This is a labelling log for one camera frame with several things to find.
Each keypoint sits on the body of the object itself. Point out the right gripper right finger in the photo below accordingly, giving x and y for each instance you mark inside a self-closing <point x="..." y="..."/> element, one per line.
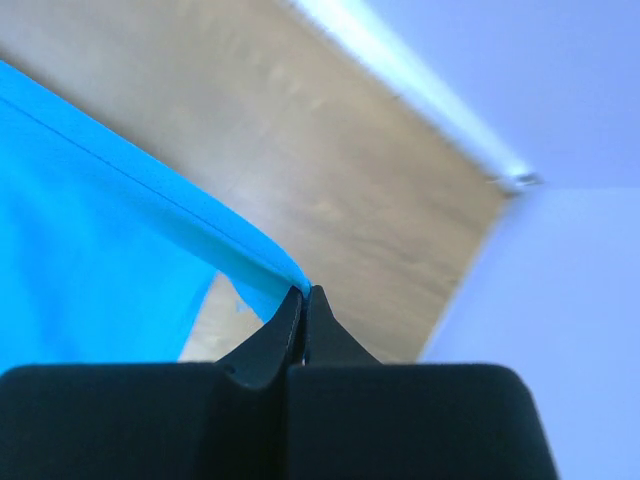
<point x="352" y="417"/>

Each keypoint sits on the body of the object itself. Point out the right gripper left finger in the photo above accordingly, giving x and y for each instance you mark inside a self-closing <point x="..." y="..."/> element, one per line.
<point x="189" y="420"/>

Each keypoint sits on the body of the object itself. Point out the teal t shirt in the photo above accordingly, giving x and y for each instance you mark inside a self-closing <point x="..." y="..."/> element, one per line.
<point x="107" y="254"/>

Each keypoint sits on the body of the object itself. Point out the aluminium rail frame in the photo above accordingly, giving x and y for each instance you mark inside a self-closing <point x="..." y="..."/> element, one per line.
<point x="357" y="30"/>

